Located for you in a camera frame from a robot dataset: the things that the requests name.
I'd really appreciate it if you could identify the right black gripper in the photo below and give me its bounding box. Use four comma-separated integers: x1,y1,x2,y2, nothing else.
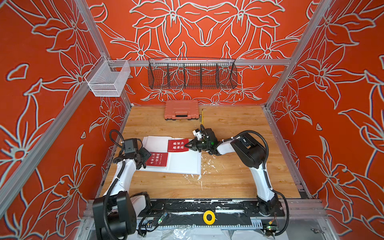
186,136,214,151

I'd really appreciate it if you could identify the red card top row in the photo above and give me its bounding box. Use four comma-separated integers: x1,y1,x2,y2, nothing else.
167,139,190,153

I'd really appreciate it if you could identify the red card row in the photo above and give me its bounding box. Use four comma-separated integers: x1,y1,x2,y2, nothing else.
146,153,169,168
167,139,190,153

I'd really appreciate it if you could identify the white photo album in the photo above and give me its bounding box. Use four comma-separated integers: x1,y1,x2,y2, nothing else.
141,136,202,175

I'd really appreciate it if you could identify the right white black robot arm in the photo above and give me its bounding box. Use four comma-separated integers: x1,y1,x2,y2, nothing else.
184,125,282,216

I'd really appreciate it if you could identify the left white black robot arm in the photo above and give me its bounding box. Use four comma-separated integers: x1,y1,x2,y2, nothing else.
92,130,151,240

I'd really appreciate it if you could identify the red plastic tool case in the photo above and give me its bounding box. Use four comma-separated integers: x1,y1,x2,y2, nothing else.
164,100,200,121

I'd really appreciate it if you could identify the white mesh basket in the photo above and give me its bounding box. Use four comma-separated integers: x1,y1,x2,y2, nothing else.
85,56,131,97

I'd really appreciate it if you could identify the yellow tape roll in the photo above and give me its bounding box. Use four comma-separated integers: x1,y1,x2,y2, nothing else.
203,210,216,226

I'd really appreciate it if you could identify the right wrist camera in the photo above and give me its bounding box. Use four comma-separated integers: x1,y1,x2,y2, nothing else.
193,129,204,140

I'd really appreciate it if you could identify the black wire basket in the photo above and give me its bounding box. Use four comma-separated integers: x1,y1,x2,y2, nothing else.
148,57,238,90

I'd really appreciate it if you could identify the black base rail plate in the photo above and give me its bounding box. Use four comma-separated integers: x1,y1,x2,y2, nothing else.
137,199,286,232

